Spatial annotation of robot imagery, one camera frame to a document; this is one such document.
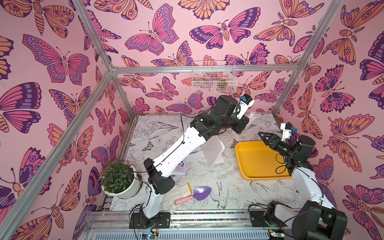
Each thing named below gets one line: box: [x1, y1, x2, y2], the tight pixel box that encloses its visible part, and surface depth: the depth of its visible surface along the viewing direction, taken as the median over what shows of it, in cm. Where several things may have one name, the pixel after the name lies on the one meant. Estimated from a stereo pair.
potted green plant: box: [101, 159, 143, 199], surface depth 73 cm
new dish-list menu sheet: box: [247, 111, 266, 125], surface depth 72 cm
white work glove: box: [161, 183, 193, 214], surface depth 83 cm
